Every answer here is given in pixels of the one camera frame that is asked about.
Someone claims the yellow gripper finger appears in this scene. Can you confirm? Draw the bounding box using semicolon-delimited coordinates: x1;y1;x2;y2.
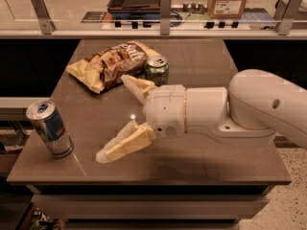
96;120;156;163
121;75;157;104

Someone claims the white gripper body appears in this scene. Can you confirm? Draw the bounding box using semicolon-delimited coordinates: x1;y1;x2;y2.
144;84;185;138

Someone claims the silver blue redbull can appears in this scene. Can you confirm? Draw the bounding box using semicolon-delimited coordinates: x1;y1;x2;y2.
26;101;74;158

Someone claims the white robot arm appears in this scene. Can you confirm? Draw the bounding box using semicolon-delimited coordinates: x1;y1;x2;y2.
96;69;307;163

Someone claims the green soda can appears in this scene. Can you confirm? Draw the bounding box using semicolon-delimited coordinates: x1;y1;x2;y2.
145;56;169;86

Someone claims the brown yellow chip bag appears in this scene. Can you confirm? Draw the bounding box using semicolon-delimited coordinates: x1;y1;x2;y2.
66;40;159;94

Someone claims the brown table with drawers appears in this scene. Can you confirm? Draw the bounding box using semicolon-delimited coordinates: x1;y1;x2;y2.
6;37;292;230

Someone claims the cardboard box with label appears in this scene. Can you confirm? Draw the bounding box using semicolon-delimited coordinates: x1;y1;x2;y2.
207;0;247;19

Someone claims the middle metal glass bracket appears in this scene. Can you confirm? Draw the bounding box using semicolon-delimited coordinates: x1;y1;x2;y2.
160;0;171;35

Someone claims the metal glass bracket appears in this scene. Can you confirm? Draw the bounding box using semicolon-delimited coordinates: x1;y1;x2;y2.
31;0;56;35
160;0;171;35
273;0;302;35

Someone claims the left metal glass bracket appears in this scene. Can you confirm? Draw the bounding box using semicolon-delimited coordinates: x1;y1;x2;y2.
31;0;56;35

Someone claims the right metal glass bracket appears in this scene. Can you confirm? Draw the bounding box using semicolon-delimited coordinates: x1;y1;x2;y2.
273;0;302;35

